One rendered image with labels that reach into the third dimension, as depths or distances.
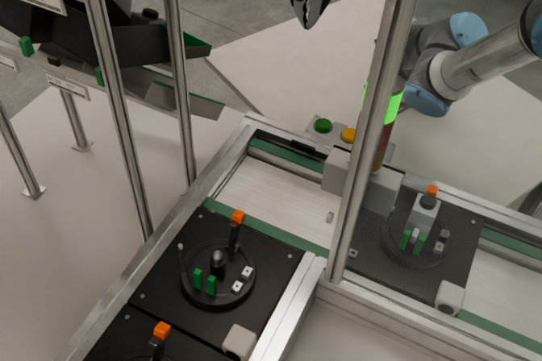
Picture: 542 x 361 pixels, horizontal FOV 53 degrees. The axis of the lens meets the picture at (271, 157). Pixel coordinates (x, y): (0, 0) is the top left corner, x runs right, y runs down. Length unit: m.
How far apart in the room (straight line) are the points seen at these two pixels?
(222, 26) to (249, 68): 1.71
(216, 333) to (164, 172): 0.49
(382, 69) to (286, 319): 0.51
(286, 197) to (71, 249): 0.48
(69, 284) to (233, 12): 2.51
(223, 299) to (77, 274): 0.36
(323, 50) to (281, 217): 0.70
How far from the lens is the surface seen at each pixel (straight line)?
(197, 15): 3.42
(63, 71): 0.93
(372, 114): 0.72
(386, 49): 0.66
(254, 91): 1.54
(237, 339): 0.95
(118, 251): 1.22
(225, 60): 1.65
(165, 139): 1.41
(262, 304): 1.00
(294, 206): 1.19
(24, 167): 1.30
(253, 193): 1.21
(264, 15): 3.42
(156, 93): 1.05
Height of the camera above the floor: 1.87
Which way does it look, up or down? 48 degrees down
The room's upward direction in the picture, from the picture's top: 3 degrees clockwise
